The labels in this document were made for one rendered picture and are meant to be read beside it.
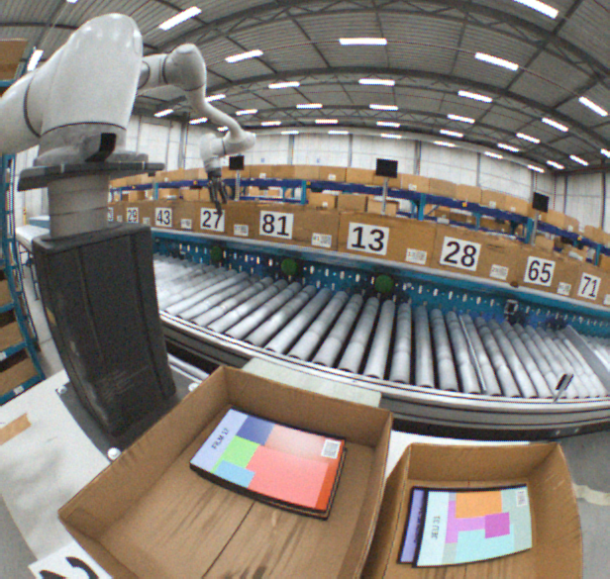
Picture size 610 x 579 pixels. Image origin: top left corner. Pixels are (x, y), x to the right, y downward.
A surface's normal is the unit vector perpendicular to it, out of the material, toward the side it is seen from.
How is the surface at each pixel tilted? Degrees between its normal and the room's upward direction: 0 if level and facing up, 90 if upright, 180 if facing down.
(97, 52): 87
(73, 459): 0
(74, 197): 90
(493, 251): 90
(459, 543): 0
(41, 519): 0
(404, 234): 90
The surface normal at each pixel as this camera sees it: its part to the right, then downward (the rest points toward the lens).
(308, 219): -0.35, 0.27
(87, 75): 0.65, 0.28
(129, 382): 0.93, 0.18
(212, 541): 0.04, -0.95
